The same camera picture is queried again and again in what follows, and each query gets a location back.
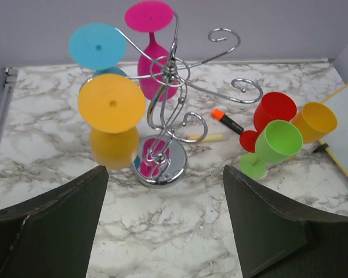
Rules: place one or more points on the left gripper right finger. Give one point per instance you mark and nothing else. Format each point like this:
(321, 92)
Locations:
(276, 236)

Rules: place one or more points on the pink wine glass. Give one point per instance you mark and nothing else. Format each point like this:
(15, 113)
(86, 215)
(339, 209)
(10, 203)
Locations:
(150, 17)

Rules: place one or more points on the yellow wine glass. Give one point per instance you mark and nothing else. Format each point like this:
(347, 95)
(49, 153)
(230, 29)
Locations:
(314, 121)
(112, 105)

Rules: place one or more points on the orange black highlighter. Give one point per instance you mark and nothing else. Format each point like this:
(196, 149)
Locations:
(227, 121)

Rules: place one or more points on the red wine glass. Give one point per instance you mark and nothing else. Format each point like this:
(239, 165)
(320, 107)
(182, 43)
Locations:
(273, 106)

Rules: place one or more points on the whiteboard with yellow frame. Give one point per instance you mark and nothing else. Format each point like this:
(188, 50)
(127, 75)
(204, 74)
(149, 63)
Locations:
(335, 144)

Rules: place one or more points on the blue wine glass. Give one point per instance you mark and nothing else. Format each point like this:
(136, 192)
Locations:
(98, 47)

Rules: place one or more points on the chrome wine glass rack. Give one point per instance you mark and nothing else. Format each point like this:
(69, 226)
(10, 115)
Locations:
(162, 160)

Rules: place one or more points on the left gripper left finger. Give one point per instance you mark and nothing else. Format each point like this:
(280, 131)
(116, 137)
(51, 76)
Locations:
(52, 234)

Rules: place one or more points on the pale yellow marker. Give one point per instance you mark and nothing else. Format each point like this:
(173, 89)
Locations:
(214, 137)

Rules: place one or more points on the green wine glass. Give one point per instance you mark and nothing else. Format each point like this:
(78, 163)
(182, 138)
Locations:
(277, 142)

